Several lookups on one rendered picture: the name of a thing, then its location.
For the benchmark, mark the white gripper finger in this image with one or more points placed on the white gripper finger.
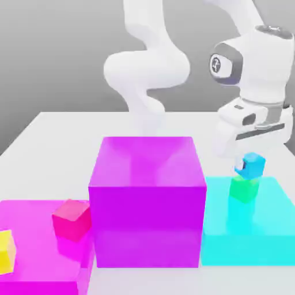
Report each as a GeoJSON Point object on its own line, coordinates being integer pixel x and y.
{"type": "Point", "coordinates": [239, 164]}

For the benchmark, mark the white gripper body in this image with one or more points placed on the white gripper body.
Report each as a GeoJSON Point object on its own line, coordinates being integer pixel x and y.
{"type": "Point", "coordinates": [227, 138]}

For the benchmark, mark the small blue cube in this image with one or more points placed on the small blue cube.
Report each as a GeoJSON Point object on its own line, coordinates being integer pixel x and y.
{"type": "Point", "coordinates": [252, 166]}

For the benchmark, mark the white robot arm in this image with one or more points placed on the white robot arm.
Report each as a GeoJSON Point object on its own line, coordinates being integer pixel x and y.
{"type": "Point", "coordinates": [147, 66]}

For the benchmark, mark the small green cube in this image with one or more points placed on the small green cube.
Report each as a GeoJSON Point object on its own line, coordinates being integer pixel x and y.
{"type": "Point", "coordinates": [244, 190]}

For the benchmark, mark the small red cube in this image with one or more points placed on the small red cube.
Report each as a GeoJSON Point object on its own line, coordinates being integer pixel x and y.
{"type": "Point", "coordinates": [71, 220]}

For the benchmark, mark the small yellow cube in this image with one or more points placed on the small yellow cube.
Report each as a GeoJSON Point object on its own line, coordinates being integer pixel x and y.
{"type": "Point", "coordinates": [5, 252]}

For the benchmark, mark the large cyan box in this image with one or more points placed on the large cyan box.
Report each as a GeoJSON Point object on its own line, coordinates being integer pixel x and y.
{"type": "Point", "coordinates": [251, 225]}

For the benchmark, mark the large purple box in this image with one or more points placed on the large purple box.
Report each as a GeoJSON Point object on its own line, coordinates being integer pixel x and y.
{"type": "Point", "coordinates": [147, 202]}

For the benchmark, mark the large pink box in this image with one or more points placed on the large pink box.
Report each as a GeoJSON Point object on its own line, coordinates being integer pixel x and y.
{"type": "Point", "coordinates": [39, 249]}

